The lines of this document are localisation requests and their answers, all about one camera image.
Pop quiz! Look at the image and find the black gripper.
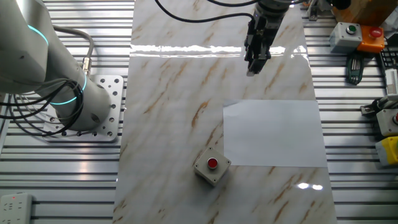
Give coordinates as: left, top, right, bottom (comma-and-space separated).
244, 12, 282, 77

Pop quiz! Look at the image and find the white paper sheet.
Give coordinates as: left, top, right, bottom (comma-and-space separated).
223, 99, 328, 168

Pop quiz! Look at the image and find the grey box with green button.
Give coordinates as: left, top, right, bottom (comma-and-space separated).
328, 21, 363, 54

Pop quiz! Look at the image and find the green hex key set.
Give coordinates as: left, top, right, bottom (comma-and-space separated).
345, 51, 365, 85

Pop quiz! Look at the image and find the marble pattern table mat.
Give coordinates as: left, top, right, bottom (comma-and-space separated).
111, 0, 339, 224

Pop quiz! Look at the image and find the grey box with red button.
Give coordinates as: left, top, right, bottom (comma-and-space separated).
193, 146, 231, 187

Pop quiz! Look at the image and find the orange box with red button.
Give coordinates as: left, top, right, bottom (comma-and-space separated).
357, 25, 386, 53

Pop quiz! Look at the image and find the brown wooden box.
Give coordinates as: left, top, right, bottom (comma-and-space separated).
329, 0, 398, 27

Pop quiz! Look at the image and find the black keyboard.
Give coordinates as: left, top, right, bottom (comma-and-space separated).
379, 46, 398, 70

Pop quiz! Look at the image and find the grey ribbed device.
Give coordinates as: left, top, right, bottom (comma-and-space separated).
384, 68, 398, 96

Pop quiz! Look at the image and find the pale box with red button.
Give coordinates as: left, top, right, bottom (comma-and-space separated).
376, 108, 398, 137

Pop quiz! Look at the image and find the yellow button box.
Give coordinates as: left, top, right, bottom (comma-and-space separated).
375, 136, 398, 168

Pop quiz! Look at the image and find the white power strip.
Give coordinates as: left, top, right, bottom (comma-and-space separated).
0, 192, 34, 224

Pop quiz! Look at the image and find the long black arm cable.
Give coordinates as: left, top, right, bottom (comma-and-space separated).
154, 0, 256, 24

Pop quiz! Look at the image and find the metal clamp bracket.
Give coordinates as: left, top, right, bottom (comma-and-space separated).
306, 0, 327, 22

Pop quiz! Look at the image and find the silver camera on mount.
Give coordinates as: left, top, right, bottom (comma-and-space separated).
360, 95, 398, 118

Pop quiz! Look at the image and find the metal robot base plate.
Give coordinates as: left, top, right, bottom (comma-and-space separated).
42, 74, 124, 143

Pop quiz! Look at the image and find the grey cable with metal connector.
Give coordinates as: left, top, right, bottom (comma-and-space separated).
53, 25, 95, 77

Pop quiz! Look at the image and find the robot base cable bundle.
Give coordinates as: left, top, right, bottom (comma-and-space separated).
0, 79, 85, 138

